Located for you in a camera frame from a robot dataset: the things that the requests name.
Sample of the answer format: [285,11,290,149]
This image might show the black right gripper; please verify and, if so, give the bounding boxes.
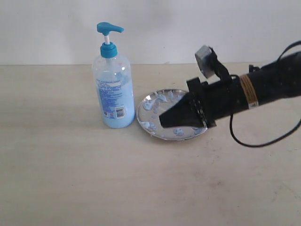
[159,76,249,128]

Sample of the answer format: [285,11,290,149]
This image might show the round steel plate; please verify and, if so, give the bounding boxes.
[136,89,207,141]

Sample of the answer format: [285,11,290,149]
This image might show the blue pump soap bottle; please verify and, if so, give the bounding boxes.
[92,22,135,129]

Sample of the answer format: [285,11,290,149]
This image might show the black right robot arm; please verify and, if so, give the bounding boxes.
[159,52,301,128]

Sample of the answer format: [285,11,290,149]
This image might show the black camera cable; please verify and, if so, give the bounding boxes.
[230,40,301,148]

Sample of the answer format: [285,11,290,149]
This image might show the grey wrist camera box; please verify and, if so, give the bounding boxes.
[195,45,217,79]

